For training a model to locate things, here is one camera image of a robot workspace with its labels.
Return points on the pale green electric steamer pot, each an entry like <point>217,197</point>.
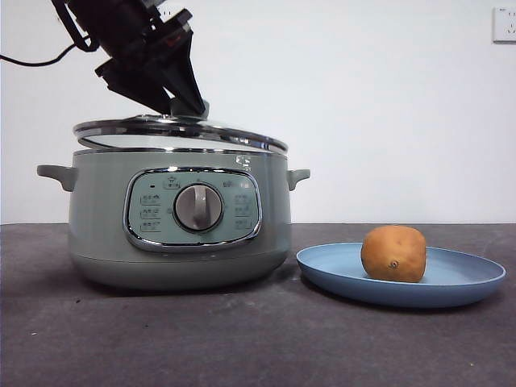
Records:
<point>101,201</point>

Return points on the blue round plate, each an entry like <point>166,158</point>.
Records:
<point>463,276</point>

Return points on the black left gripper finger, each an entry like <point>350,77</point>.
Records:
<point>137,86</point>
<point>183,76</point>

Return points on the brown potato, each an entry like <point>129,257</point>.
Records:
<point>393,254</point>

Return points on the glass lid with green knob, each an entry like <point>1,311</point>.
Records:
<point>181,126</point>

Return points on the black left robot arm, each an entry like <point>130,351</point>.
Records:
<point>109,24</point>

